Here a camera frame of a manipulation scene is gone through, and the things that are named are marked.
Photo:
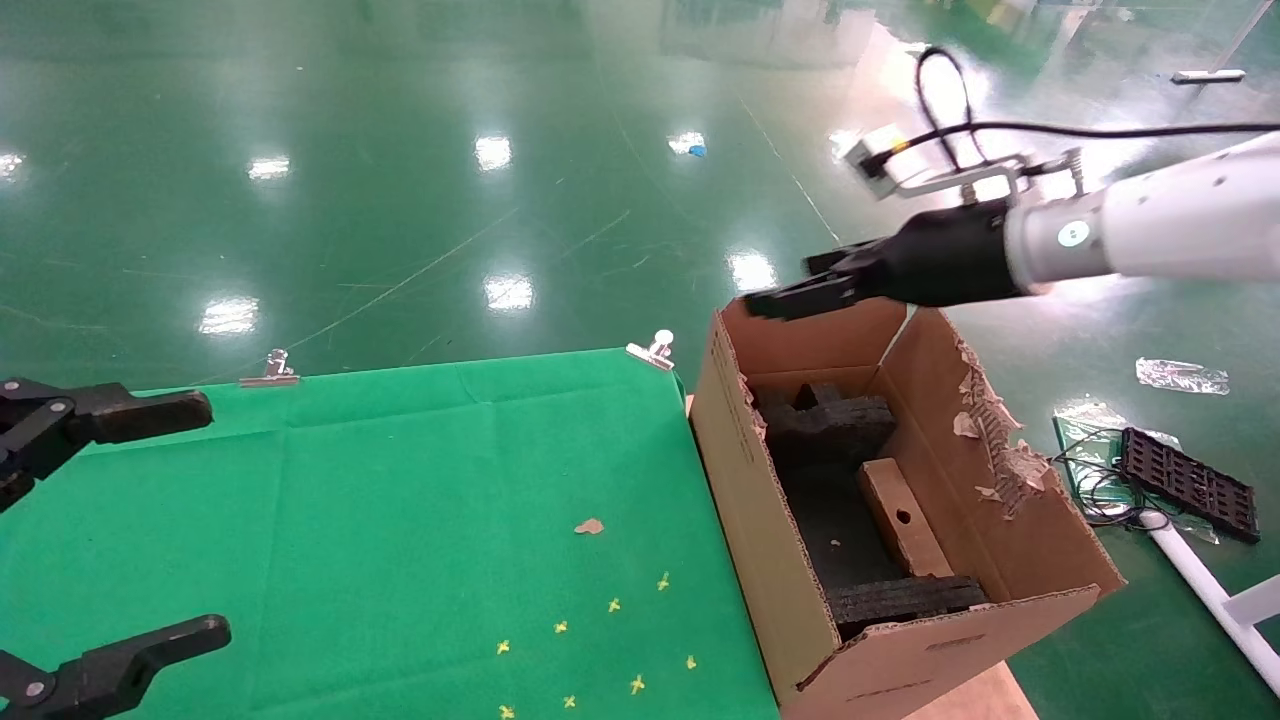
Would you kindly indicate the clear bag with green sheet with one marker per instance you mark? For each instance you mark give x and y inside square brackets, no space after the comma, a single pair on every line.
[1085,420]

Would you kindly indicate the large open cardboard carton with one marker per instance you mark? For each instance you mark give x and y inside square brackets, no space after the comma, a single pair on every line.
[760,520]

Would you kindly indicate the green table cloth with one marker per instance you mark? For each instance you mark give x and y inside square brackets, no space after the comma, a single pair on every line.
[400,480]

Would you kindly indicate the white table leg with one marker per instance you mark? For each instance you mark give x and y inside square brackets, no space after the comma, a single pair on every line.
[1210,590]

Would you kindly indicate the black plastic grid tray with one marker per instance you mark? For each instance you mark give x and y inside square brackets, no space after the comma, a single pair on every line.
[1190,485]

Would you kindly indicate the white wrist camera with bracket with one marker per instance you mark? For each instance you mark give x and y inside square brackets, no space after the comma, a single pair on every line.
[875,158]

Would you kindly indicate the white table foot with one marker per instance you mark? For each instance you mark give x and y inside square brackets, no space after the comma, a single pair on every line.
[1208,76]

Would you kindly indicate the black foam base pad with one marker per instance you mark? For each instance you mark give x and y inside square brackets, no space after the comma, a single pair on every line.
[835,530]

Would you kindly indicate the small cardboard scrap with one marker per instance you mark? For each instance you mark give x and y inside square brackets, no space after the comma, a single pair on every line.
[588,526]

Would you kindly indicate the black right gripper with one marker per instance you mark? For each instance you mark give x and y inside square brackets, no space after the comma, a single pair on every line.
[950,260]

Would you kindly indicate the brown cardboard sheet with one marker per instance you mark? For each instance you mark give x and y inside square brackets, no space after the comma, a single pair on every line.
[980,700]

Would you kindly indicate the black foam strip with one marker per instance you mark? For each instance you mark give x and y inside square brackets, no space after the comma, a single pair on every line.
[900,598]

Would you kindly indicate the crumpled clear plastic bag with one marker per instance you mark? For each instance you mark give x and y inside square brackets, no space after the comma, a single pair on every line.
[1180,375]

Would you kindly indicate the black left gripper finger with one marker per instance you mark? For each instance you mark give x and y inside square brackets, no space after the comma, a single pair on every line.
[130,412]
[120,665]

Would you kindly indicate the small brown cardboard box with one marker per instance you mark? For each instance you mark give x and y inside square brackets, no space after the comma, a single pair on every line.
[905,520]

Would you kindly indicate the silver metal binder clip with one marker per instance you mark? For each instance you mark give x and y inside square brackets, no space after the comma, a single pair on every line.
[652,350]
[270,375]

